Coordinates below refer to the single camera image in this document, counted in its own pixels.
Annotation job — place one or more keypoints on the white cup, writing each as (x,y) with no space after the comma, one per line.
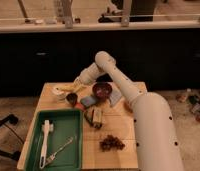
(59,94)

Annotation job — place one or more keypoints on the metal fork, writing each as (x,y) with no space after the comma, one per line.
(51,158)

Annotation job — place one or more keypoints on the maroon bowl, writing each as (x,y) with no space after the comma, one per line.
(102,90)

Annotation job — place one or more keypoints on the pile of toys on floor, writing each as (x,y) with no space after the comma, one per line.
(193,99)

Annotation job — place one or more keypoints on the black chair base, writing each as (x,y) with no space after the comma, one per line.
(5,133)

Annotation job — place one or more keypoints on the red tomato toy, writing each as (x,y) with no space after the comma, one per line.
(79,106)

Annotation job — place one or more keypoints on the grey cloth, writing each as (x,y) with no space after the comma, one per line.
(115,97)

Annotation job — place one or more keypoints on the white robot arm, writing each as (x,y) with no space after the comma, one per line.
(157,144)

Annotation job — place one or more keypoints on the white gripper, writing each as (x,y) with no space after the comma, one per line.
(77,81)

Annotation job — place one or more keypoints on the yellow banana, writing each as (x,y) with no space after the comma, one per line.
(70,88)

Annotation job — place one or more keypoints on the wooden block toy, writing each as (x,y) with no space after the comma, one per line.
(94,117)

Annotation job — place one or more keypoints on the blue grey sponge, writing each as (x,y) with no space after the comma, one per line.
(89,101)

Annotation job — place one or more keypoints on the green plastic tray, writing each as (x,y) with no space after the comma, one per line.
(67,124)

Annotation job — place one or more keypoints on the dark metal cup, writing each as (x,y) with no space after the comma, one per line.
(72,98)

